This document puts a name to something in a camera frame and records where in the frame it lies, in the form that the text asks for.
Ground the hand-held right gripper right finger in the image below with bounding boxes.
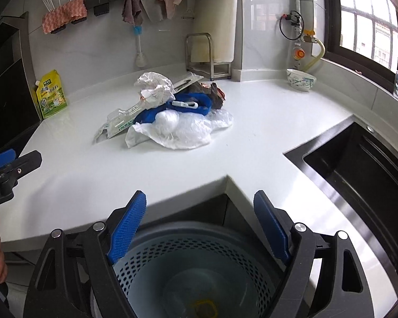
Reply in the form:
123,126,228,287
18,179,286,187
254,190,375,318

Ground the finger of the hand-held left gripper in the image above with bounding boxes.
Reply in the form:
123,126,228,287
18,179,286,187
5,150,42,181
0,150,17,172

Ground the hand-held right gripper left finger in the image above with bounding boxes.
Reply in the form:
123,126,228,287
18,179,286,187
23,190,147,318

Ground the grey perforated waste bin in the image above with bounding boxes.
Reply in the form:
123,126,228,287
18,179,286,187
89,220,314,318

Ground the clear plastic blister package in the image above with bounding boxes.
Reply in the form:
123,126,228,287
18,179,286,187
93,101,153,143

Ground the white plastic bag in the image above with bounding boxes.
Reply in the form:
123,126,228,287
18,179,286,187
124,109,234,150

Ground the red patterned snack packet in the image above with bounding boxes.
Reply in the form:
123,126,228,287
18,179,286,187
208,83,227,111

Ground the blue fabric bag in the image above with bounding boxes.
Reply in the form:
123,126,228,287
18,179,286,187
133,93,212,125

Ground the white paper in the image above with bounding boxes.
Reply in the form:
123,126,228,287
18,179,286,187
134,72,175,110

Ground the clear pen package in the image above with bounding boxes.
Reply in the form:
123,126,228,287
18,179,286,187
171,72,204,94

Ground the black kitchen appliance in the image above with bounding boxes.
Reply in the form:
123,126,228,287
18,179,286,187
0,11,42,154

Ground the green seasoning pouch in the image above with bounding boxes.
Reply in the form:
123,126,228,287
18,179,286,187
36,69,68,120

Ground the black sink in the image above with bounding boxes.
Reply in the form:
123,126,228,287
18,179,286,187
283,114,398,292

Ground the white plastic clip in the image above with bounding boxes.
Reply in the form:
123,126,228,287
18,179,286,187
172,100,199,111

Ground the white patterned bowl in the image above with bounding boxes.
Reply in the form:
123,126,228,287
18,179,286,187
286,68,317,92

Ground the pink waffle cloth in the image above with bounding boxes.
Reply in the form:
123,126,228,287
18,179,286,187
41,0,88,34

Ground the white bottle brush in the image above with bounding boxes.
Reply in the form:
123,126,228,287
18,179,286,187
133,23,149,68

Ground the steel cutting board rack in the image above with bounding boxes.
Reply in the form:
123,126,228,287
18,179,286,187
185,32,232,81

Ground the grey hanging cloth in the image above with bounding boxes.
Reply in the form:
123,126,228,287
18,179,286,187
121,0,144,26

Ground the white hanging plastic sheet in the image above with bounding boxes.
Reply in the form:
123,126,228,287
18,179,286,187
142,0,168,23

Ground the white cutting board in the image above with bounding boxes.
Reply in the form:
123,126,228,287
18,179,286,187
189,0,239,64

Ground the white peeler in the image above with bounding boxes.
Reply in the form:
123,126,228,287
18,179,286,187
182,0,196,19

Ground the yellow gas hose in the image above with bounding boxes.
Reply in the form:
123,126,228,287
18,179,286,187
302,38,326,72

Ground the black coiled cable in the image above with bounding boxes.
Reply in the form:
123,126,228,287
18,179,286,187
279,11,304,40

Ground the dark window frame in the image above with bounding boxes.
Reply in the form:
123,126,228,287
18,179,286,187
322,0,398,73

